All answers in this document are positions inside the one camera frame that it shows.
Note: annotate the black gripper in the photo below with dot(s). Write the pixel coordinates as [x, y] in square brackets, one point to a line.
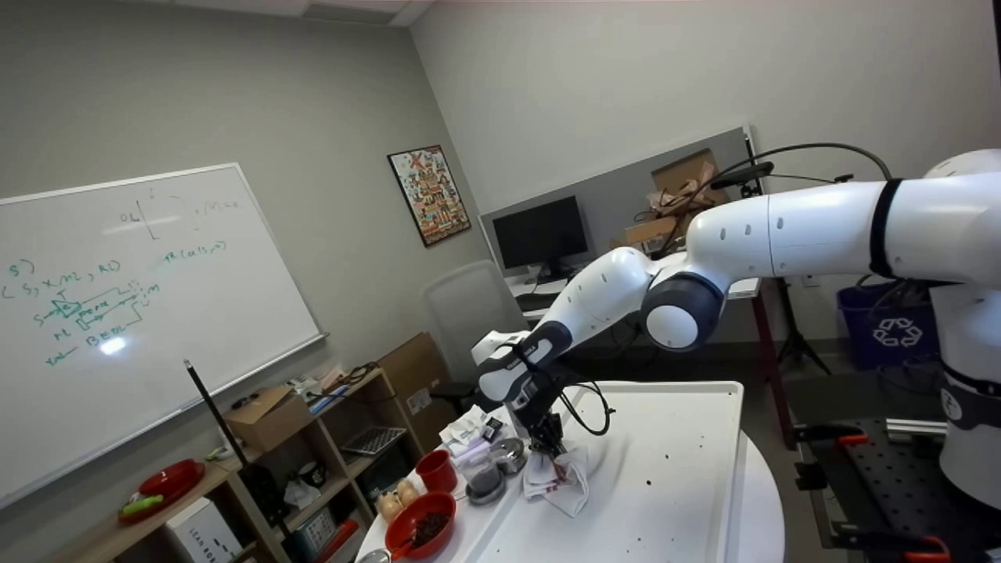
[547, 401]

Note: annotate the white cloth with red stripes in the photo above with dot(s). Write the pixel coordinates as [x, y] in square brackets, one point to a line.
[565, 486]

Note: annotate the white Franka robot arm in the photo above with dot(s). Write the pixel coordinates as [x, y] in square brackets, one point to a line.
[792, 224]

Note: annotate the large white tray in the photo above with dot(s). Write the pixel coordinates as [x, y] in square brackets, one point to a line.
[669, 480]

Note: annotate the pile of white napkins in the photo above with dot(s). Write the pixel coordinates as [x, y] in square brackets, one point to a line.
[463, 430]

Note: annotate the red mug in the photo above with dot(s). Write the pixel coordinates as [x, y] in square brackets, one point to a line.
[437, 469]

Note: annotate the large plain cardboard box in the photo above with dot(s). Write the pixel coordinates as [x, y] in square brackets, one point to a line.
[418, 380]

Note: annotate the grey office chair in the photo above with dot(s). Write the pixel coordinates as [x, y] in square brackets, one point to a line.
[471, 314]

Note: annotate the red bowl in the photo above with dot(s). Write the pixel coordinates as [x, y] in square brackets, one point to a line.
[419, 527]

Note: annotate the small orange food container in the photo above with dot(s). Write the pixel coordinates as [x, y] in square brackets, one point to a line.
[394, 501]

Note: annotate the black computer monitor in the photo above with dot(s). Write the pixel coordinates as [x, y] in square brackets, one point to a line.
[538, 233]

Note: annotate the wooden shelf unit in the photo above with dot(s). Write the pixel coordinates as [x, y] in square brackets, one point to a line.
[333, 437]

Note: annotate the grey partition panel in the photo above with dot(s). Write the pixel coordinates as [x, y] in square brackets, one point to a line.
[626, 187]

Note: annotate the stacked open cardboard boxes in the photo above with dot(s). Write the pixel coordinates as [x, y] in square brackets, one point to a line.
[676, 199]

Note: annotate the colourful framed poster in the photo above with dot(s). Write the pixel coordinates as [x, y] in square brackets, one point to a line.
[431, 196]

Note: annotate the brown cardboard box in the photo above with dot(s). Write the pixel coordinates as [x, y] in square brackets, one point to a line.
[267, 420]

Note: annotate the thin black pole stand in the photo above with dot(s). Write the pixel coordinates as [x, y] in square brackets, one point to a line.
[222, 426]

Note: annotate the black robot cart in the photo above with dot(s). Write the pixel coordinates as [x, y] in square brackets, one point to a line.
[896, 490]

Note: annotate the blue recycling bin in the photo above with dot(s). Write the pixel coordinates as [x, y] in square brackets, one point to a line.
[886, 328]

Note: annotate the white cabinet box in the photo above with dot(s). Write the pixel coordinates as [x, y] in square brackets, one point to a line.
[206, 532]

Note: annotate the flat red dish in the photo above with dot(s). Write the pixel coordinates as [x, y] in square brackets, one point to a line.
[173, 481]

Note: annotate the small green object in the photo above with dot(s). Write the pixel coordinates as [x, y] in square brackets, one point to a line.
[143, 508]

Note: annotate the whiteboard with green writing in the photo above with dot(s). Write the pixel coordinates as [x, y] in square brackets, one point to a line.
[158, 314]

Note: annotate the black camera tripod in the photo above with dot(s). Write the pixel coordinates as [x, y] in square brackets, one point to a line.
[797, 333]

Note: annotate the black camera on bar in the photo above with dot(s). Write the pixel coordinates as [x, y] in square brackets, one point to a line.
[739, 172]

